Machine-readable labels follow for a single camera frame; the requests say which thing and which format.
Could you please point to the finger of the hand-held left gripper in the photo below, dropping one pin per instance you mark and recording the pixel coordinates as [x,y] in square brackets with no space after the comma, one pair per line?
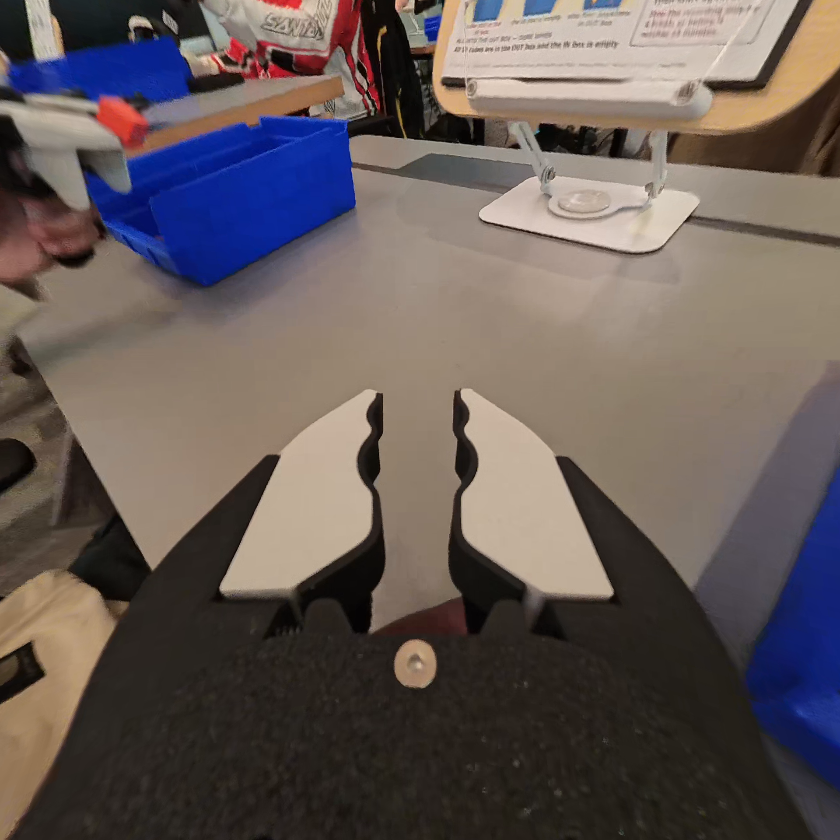
[59,141]
[59,103]

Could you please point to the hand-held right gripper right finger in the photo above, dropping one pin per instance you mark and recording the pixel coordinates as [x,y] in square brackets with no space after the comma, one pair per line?
[525,518]

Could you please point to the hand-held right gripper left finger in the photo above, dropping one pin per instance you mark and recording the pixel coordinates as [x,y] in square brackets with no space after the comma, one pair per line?
[302,518]

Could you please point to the red wooden cube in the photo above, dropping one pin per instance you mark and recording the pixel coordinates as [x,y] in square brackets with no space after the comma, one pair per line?
[123,121]

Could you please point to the blue plastic bin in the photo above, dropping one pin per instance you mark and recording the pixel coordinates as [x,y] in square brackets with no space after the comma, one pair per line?
[118,72]
[262,203]
[800,643]

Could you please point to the person's left hand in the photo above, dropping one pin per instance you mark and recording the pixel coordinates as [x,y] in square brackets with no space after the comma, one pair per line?
[46,236]

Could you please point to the white printed card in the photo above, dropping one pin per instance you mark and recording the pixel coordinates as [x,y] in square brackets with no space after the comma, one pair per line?
[43,26]

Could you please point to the person's black pants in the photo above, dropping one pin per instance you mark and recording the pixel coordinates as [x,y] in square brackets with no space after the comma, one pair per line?
[111,558]

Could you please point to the brown wooden desk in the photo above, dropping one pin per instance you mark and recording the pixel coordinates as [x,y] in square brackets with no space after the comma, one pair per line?
[262,102]

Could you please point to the black office chair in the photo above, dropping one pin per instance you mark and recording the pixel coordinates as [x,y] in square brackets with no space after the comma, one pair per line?
[14,463]

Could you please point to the black jacket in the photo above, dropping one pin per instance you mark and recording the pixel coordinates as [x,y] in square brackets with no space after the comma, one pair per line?
[394,65]

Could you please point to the small blue bin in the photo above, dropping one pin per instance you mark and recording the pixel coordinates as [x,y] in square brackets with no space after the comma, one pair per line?
[432,27]

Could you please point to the instruction sheet on stand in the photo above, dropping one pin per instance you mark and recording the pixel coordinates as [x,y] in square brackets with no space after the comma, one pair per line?
[754,111]

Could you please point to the printed instruction sheet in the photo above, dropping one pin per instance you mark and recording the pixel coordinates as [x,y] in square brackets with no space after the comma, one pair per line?
[558,46]

